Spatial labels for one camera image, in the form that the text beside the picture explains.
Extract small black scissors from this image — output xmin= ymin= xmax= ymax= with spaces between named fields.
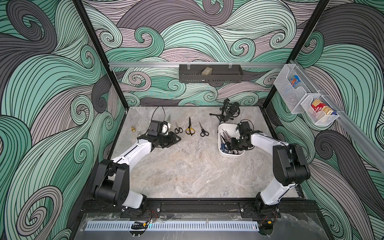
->
xmin=175 ymin=122 xmax=183 ymax=134

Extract yellow black handled scissors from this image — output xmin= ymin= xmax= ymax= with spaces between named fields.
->
xmin=186 ymin=118 xmax=196 ymax=136

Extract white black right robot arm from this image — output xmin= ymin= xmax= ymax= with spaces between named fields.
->
xmin=231 ymin=122 xmax=311 ymax=211

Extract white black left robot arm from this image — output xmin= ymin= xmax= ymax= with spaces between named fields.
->
xmin=92 ymin=120 xmax=181 ymax=210

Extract pink bladed scissors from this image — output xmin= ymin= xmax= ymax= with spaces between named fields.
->
xmin=223 ymin=130 xmax=232 ymax=149

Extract white plastic storage box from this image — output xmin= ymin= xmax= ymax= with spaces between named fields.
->
xmin=218 ymin=123 xmax=245 ymax=158

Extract beige sponge block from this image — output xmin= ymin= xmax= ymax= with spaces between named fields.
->
xmin=201 ymin=67 xmax=213 ymax=76

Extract blue red small packet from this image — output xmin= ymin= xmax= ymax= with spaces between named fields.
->
xmin=289 ymin=75 xmax=302 ymax=89

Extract red yellow small boxes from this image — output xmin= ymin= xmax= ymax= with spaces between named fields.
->
xmin=311 ymin=99 xmax=334 ymax=115

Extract white perforated strip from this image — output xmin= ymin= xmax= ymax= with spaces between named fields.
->
xmin=85 ymin=221 xmax=259 ymax=232

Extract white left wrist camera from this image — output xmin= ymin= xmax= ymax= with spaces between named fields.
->
xmin=161 ymin=121 xmax=170 ymax=135

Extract blue handled scissors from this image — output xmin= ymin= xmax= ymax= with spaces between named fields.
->
xmin=220 ymin=142 xmax=230 ymax=154

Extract black wall shelf tray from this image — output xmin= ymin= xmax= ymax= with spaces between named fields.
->
xmin=179 ymin=64 xmax=244 ymax=85

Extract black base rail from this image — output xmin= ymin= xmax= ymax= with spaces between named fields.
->
xmin=81 ymin=198 xmax=320 ymax=220

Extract clear wall bin far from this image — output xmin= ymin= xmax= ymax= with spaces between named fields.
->
xmin=274 ymin=64 xmax=310 ymax=114

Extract clear wall bin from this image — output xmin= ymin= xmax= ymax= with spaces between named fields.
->
xmin=301 ymin=94 xmax=340 ymax=127
xmin=274 ymin=64 xmax=310 ymax=114

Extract clear wall bin near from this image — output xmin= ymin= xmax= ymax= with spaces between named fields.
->
xmin=301 ymin=94 xmax=340 ymax=127

